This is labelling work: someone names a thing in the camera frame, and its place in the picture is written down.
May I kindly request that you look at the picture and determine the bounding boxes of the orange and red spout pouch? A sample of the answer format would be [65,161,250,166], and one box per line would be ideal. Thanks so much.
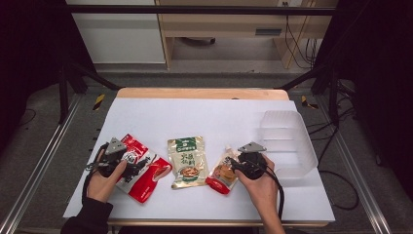
[205,144,244,196]

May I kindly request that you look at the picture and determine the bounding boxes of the clear plastic container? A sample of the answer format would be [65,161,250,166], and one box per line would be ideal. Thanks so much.
[257,109,319,180]

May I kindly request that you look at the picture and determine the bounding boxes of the thin black floor cable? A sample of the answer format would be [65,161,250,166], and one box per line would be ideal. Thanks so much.
[18,107,37,129]

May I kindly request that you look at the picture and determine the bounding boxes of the white paper sheet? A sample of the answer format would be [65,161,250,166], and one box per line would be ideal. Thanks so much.
[62,97,336,224]

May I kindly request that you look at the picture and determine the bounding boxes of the hanging black cables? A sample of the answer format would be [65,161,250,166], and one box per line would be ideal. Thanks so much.
[282,1,320,70]

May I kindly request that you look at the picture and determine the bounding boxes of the white cabinet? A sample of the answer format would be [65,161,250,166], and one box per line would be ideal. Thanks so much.
[64,0,167,65]

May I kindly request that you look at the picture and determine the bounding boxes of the right hand-held gripper cable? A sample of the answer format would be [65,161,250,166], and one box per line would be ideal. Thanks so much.
[259,162,286,220]

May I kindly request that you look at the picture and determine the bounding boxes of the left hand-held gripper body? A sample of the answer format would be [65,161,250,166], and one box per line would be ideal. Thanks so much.
[96,136,129,178]

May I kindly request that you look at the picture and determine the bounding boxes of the black frame bar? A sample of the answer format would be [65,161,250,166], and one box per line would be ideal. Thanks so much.
[66,4,339,17]

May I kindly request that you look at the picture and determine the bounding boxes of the red and white sauce packet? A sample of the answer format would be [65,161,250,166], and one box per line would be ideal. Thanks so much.
[115,133,173,205]

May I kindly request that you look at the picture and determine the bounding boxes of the person's left hand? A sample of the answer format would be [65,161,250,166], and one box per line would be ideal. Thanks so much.
[86,159,129,205]

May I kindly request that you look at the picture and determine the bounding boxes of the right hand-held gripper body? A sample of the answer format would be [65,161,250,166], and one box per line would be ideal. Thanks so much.
[237,141,269,180]

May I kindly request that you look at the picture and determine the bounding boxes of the light wooden desk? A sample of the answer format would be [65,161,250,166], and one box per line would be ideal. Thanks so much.
[155,0,339,70]

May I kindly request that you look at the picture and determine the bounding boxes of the yellow and black tape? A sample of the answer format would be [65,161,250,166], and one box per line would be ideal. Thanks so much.
[300,95,319,110]
[92,93,106,111]

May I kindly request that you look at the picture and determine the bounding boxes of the green and gold sauce pouch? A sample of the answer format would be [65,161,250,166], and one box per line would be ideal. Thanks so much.
[167,136,210,190]

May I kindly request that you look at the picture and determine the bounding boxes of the person's right hand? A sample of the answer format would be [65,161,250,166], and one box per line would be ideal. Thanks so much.
[234,154,281,215]

